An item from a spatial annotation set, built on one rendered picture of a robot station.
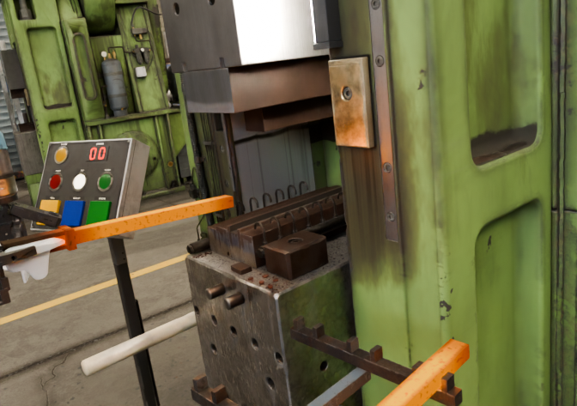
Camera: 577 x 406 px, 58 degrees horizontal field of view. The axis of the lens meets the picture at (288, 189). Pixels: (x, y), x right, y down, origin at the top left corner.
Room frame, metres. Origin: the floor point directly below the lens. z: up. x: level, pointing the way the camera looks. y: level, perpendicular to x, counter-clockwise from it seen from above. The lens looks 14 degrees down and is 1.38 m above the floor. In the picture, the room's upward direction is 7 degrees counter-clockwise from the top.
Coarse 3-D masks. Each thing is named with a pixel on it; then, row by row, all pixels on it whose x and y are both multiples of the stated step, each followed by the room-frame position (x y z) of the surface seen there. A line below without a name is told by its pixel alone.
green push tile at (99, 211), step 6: (90, 204) 1.45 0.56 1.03; (96, 204) 1.44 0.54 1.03; (102, 204) 1.43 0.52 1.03; (108, 204) 1.42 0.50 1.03; (90, 210) 1.44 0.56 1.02; (96, 210) 1.43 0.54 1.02; (102, 210) 1.42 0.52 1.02; (108, 210) 1.41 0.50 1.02; (90, 216) 1.43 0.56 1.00; (96, 216) 1.42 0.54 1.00; (102, 216) 1.41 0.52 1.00; (108, 216) 1.41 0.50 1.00; (90, 222) 1.42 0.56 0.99; (96, 222) 1.41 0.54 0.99
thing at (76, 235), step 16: (176, 208) 0.95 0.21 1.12; (192, 208) 0.97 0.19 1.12; (208, 208) 0.99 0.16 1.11; (224, 208) 1.01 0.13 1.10; (96, 224) 0.87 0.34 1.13; (112, 224) 0.87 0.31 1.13; (128, 224) 0.89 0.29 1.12; (144, 224) 0.91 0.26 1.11; (16, 240) 0.78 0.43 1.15; (32, 240) 0.79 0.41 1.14; (64, 240) 0.83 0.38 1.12; (80, 240) 0.83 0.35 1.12
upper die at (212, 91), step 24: (192, 72) 1.23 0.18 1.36; (216, 72) 1.15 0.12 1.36; (240, 72) 1.14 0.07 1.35; (264, 72) 1.18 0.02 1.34; (288, 72) 1.22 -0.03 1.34; (312, 72) 1.26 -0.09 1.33; (192, 96) 1.25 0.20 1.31; (216, 96) 1.17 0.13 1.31; (240, 96) 1.13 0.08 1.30; (264, 96) 1.17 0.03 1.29; (288, 96) 1.21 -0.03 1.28; (312, 96) 1.26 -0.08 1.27
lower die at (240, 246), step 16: (320, 192) 1.43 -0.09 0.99; (272, 208) 1.34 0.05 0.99; (336, 208) 1.28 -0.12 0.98; (224, 224) 1.24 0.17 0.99; (272, 224) 1.19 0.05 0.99; (288, 224) 1.18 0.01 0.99; (304, 224) 1.21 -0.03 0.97; (224, 240) 1.22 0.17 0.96; (240, 240) 1.16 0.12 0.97; (256, 240) 1.12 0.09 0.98; (272, 240) 1.15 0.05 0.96; (240, 256) 1.16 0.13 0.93; (256, 256) 1.12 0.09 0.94
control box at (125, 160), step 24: (72, 144) 1.59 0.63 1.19; (96, 144) 1.55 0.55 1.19; (120, 144) 1.50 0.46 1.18; (144, 144) 1.54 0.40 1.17; (48, 168) 1.60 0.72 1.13; (72, 168) 1.55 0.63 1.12; (96, 168) 1.51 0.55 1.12; (120, 168) 1.46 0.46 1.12; (144, 168) 1.52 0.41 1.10; (48, 192) 1.55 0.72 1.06; (72, 192) 1.51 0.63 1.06; (96, 192) 1.47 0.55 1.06; (120, 192) 1.43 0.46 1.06; (120, 216) 1.40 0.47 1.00
